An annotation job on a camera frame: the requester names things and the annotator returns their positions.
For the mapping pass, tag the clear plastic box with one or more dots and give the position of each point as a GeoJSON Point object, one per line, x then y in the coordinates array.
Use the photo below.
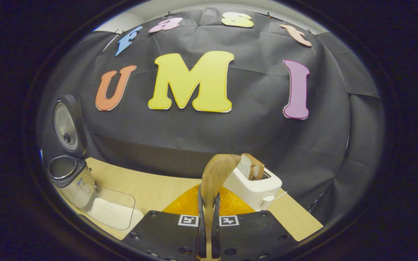
{"type": "Point", "coordinates": [122, 203]}

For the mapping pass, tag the dark grey rice cooker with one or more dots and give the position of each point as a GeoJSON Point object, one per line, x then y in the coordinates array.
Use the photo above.
{"type": "Point", "coordinates": [71, 174]}

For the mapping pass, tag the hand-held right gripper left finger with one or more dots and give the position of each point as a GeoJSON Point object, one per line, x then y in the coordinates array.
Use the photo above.
{"type": "Point", "coordinates": [165, 235]}

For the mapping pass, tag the black backdrop cloth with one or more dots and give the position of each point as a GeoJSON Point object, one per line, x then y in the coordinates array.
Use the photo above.
{"type": "Point", "coordinates": [230, 137]}

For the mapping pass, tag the white toaster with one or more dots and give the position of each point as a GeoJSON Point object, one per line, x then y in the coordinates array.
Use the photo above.
{"type": "Point", "coordinates": [256, 190]}

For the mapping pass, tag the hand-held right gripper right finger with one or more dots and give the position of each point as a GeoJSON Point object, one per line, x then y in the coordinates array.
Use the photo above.
{"type": "Point", "coordinates": [252, 232]}

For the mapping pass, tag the wooden spoon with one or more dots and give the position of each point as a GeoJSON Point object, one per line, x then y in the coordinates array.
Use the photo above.
{"type": "Point", "coordinates": [216, 174]}

